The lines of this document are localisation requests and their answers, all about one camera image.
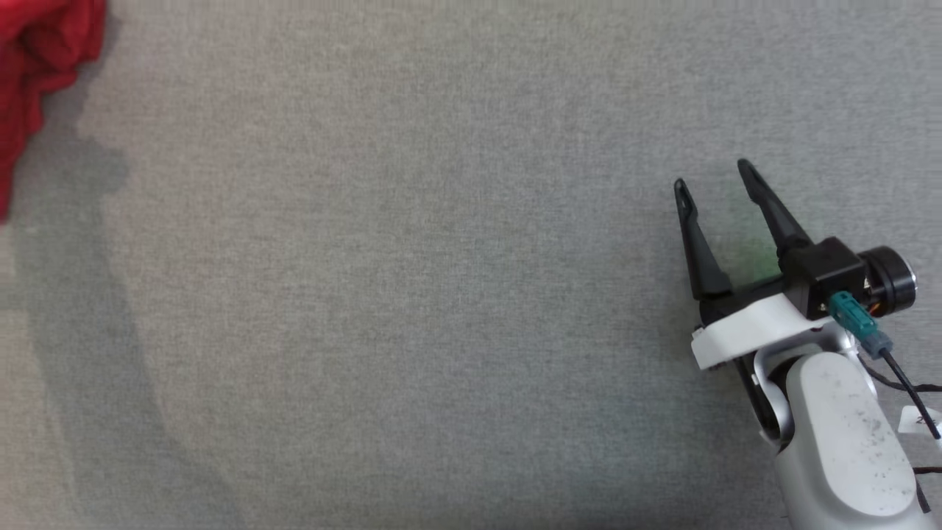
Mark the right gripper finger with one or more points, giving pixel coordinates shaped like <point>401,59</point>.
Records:
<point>776,217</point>
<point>699,250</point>

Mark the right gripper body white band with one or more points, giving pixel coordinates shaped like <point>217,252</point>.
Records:
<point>751,327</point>

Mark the red numbered jersey white sleeves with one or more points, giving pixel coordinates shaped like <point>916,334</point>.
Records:
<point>37,59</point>

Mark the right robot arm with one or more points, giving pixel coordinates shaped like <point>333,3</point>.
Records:
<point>846,442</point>

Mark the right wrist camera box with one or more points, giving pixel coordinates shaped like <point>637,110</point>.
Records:
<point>824,272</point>

